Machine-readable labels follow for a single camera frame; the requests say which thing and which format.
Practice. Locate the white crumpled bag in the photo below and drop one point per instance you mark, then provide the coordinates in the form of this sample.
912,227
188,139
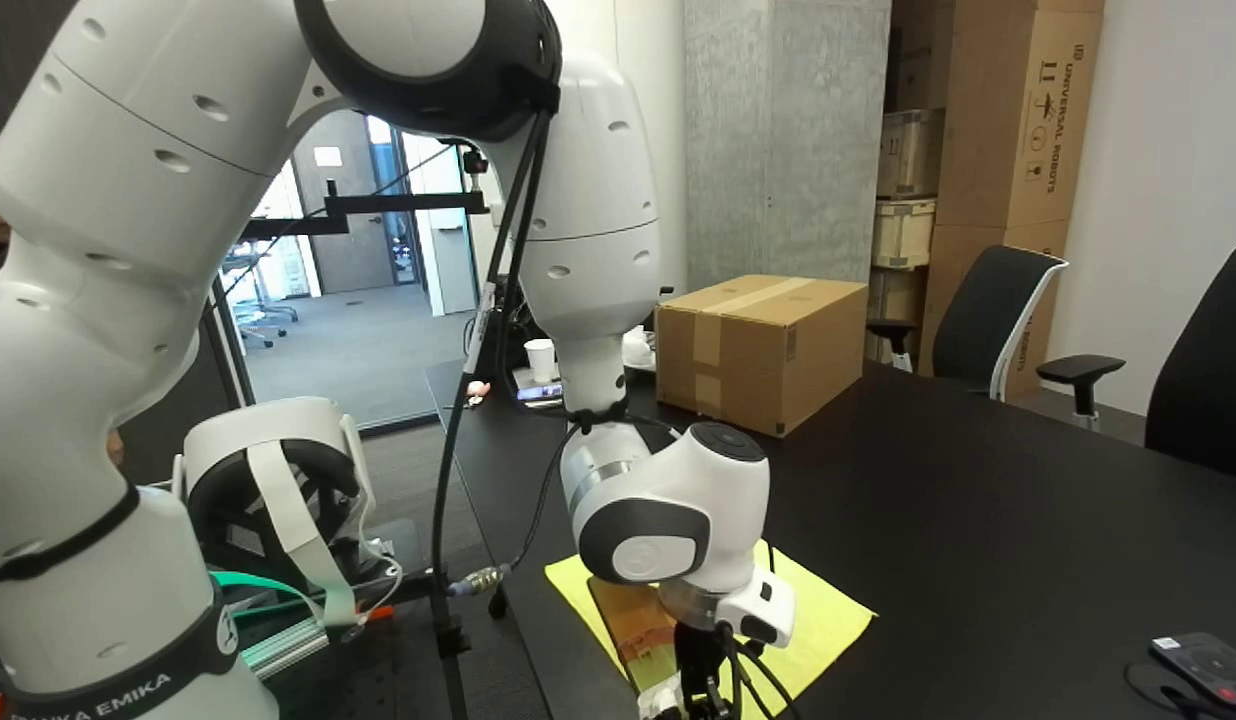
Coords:
639,348

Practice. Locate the white VR headset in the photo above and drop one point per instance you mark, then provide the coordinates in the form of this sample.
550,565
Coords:
280,493

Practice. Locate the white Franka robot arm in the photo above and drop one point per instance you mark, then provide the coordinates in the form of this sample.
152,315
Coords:
111,203

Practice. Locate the beige storage box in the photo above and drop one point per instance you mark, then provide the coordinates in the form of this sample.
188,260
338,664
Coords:
905,235
905,149

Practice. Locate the yellow towel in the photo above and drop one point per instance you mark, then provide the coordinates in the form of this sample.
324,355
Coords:
828,622

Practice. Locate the black stand pole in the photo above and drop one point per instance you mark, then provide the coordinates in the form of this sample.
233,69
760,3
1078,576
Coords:
454,682

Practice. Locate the black chair with white frame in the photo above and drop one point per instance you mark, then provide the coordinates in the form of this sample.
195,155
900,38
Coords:
997,315

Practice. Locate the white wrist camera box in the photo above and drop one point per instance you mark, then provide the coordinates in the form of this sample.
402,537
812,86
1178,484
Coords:
760,619

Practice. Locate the white paper cup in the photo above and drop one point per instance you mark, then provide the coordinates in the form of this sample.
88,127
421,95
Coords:
543,361

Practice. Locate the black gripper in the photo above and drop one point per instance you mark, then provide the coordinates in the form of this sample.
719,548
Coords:
701,664

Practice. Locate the black horizontal mount bar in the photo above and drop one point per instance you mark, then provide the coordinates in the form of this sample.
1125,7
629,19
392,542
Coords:
378,207

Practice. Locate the black remote control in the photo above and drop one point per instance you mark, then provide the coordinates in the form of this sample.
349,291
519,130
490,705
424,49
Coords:
1211,664

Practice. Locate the large black mesh office chair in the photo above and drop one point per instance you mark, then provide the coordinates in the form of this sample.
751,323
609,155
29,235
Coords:
1211,374

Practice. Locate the tall brown cardboard box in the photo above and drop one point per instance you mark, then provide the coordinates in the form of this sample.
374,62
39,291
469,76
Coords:
1030,160

